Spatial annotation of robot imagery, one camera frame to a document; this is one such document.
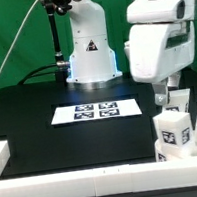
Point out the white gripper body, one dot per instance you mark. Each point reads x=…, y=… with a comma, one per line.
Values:
x=157, y=51

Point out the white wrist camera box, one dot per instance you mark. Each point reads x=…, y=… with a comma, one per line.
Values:
x=151, y=11

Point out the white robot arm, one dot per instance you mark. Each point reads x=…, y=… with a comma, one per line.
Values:
x=92, y=62

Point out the white left fence rail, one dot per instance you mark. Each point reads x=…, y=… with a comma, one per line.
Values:
x=4, y=155

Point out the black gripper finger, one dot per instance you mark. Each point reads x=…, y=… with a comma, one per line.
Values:
x=161, y=92
x=174, y=80

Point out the black camera stand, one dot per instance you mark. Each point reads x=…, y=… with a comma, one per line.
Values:
x=60, y=7

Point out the white marker sheet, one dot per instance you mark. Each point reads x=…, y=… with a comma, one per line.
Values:
x=96, y=111

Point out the white front fence rail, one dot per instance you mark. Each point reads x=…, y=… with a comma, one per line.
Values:
x=106, y=181

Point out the white fence rail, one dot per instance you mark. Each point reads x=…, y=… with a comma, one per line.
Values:
x=4, y=155
x=106, y=181

